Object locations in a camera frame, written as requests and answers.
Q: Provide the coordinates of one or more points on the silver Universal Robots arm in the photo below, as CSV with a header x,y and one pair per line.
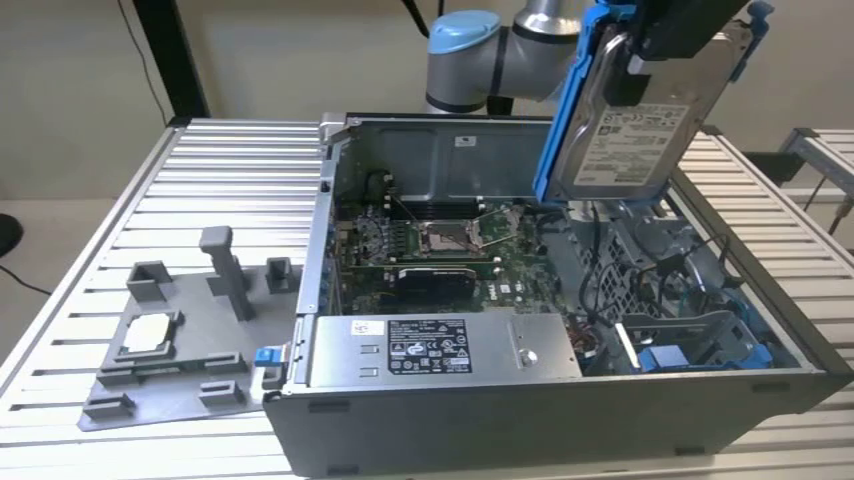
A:
x,y
467,75

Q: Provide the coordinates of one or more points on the black box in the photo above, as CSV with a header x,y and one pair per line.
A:
x,y
770,167

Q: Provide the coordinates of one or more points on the metal slat side table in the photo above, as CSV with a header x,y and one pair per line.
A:
x,y
827,145

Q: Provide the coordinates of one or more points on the black RAM slot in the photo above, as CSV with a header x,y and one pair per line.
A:
x,y
434,202
440,259

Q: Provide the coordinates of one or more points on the CPU socket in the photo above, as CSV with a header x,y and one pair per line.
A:
x,y
443,240

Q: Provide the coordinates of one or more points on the green motherboard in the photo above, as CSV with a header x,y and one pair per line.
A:
x,y
527,290

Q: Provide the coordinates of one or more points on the black graphics card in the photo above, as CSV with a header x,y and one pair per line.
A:
x,y
434,284

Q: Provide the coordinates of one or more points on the grey power supply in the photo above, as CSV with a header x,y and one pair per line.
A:
x,y
334,350

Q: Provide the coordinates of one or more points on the open grey PC case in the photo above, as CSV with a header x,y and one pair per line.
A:
x,y
467,430

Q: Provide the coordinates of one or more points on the blue case latch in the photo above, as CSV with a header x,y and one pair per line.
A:
x,y
264,357

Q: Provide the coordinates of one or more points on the grey parts rack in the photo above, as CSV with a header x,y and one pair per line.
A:
x,y
193,320

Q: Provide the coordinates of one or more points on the silver CPU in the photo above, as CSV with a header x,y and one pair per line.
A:
x,y
147,335

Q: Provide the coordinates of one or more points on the black round object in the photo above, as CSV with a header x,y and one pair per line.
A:
x,y
8,232

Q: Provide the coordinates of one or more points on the black frame post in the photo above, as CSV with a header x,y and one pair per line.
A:
x,y
169,50

